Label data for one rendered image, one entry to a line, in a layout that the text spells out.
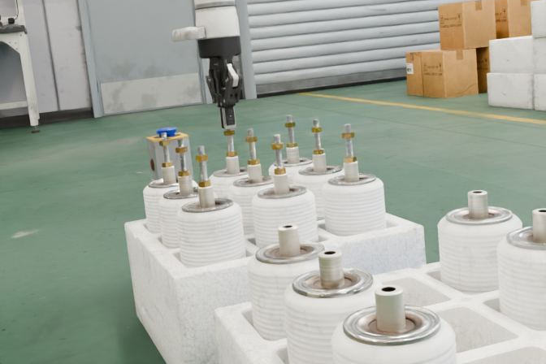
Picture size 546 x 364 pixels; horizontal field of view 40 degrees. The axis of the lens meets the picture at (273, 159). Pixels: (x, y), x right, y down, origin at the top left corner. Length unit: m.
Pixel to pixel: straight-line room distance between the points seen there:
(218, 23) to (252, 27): 5.20
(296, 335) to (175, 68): 5.74
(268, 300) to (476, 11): 4.32
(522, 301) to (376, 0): 6.16
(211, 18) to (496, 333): 0.74
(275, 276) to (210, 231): 0.29
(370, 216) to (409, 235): 0.06
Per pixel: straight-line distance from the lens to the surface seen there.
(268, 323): 0.79
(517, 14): 5.20
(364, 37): 6.80
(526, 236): 0.82
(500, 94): 4.22
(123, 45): 6.32
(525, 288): 0.78
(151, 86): 6.34
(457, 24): 5.02
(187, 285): 1.02
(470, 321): 0.84
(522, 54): 4.07
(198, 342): 1.05
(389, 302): 0.58
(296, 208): 1.08
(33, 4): 6.32
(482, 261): 0.87
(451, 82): 4.92
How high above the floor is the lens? 0.48
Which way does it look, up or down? 9 degrees down
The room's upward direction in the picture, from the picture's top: 6 degrees counter-clockwise
